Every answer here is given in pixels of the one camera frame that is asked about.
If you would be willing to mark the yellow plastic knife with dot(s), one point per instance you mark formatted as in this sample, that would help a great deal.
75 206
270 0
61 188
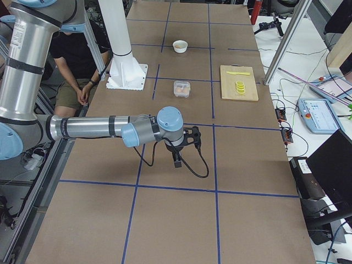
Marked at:
238 73

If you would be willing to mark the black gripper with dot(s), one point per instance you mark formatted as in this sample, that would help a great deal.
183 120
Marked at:
174 149

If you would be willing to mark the white ceramic bowl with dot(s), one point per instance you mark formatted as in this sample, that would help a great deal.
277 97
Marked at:
180 42

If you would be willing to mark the long grabber stick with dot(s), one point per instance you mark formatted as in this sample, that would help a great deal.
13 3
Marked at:
316 88

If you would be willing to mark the black computer box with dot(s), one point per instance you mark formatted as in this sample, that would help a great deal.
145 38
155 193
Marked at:
324 183

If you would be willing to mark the aluminium frame post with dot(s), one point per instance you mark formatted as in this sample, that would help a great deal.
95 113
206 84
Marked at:
299 13

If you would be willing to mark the blue teach pendant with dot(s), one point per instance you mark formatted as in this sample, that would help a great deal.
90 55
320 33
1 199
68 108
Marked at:
334 85
318 115

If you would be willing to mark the orange black electronics board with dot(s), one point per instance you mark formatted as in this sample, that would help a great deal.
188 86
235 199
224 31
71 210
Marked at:
280 114

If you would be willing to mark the red cylinder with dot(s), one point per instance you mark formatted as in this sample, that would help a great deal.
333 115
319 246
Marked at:
256 10

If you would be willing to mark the black camera tripod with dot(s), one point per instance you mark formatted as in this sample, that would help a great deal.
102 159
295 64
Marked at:
275 24

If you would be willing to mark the wooden cutting board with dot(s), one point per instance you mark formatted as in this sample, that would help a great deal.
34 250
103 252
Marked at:
228 90

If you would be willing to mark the seated person black shirt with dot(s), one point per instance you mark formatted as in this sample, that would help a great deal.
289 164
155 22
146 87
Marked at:
76 64

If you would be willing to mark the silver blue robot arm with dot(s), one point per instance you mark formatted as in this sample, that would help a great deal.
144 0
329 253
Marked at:
57 29

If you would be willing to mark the yellow lemon slices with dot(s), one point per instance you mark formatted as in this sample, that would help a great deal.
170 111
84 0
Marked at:
240 87

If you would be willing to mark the far blue teach pendant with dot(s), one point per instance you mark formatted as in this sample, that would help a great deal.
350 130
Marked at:
334 85

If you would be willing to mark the near blue teach pendant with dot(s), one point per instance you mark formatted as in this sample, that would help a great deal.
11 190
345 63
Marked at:
318 115

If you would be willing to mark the clear plastic egg box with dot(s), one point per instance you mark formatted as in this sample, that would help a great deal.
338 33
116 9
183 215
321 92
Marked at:
181 88

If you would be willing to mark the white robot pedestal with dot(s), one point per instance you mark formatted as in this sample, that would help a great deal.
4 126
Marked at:
126 72

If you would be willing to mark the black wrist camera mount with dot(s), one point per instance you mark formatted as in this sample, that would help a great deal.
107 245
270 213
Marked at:
192 135

